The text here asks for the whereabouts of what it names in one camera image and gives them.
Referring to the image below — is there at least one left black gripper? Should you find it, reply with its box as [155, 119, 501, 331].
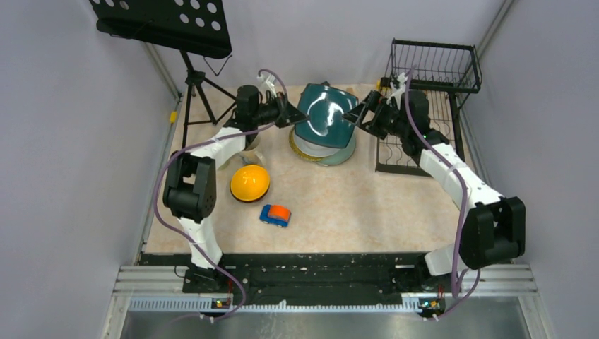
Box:
[252, 91, 309, 128]

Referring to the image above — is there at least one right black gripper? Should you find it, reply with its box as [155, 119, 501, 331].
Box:
[342, 90, 410, 141]

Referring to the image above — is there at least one teal square plate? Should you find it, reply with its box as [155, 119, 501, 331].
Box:
[295, 86, 358, 149]

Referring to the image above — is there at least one blue orange toy car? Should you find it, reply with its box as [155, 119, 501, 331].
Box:
[259, 204, 292, 228]

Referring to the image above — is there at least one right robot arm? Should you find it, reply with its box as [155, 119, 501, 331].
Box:
[343, 90, 526, 291]

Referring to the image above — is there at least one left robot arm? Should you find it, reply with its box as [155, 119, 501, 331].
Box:
[157, 85, 307, 292]

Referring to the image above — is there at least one yellow-rimmed patterned plate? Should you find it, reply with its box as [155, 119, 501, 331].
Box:
[288, 129, 328, 162]

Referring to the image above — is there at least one light green round plate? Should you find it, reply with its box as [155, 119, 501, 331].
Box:
[316, 135, 357, 167]

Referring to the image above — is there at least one beige mug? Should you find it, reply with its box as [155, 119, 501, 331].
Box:
[238, 139, 266, 167]

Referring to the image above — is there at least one light green mug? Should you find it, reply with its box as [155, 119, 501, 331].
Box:
[218, 155, 237, 170]

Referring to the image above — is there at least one yellow bowl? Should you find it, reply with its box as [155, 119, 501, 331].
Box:
[229, 165, 271, 203]

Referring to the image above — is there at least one black music stand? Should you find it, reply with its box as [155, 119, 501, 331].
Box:
[90, 0, 235, 146]

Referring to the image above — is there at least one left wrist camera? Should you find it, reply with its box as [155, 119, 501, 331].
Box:
[257, 73, 277, 97]

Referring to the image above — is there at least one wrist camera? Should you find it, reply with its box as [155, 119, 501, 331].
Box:
[386, 72, 408, 105]
[257, 73, 277, 97]

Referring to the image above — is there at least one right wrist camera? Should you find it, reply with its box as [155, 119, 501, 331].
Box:
[386, 72, 408, 105]

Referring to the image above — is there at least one black wire dish rack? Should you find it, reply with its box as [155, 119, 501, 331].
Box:
[376, 38, 482, 161]

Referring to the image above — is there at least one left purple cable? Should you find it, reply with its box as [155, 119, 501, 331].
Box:
[153, 69, 289, 323]

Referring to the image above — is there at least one purple cable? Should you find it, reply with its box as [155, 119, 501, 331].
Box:
[153, 69, 289, 323]
[403, 65, 482, 321]

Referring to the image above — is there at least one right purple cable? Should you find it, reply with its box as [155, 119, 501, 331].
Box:
[403, 65, 482, 321]

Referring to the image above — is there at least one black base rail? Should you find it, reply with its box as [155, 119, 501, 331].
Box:
[112, 251, 539, 320]

